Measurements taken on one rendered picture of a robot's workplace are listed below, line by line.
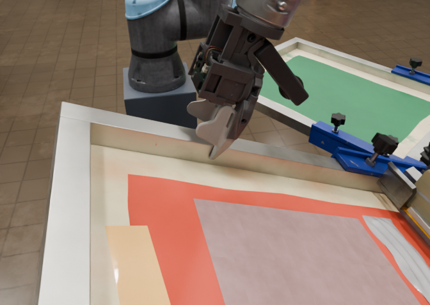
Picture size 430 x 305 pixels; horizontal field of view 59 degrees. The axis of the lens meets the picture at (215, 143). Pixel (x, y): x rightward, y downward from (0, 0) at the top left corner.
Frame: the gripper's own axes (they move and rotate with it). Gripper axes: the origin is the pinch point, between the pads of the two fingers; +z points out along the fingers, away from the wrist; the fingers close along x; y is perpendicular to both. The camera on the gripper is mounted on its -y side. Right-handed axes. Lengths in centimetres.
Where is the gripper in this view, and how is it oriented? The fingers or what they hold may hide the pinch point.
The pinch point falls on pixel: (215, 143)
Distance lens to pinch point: 59.1
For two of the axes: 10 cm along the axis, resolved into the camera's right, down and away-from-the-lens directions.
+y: -8.9, -1.7, -4.3
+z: -3.8, 7.9, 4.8
